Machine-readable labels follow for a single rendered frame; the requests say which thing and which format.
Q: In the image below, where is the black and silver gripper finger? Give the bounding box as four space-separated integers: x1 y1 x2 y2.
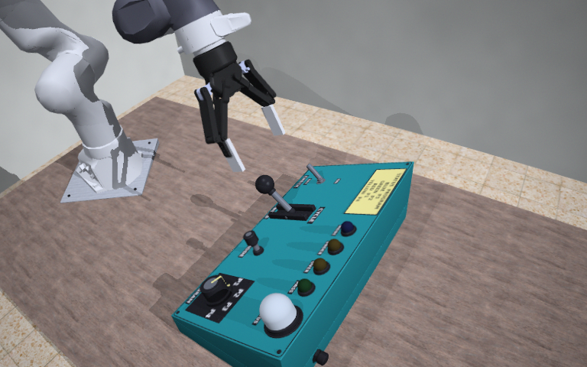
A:
232 60 286 136
194 78 245 172

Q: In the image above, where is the teal control console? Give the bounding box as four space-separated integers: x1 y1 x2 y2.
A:
171 161 414 367

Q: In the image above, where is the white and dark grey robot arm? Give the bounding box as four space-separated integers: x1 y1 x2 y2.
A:
0 0 251 193

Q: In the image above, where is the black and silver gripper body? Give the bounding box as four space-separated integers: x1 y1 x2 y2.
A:
193 41 242 98

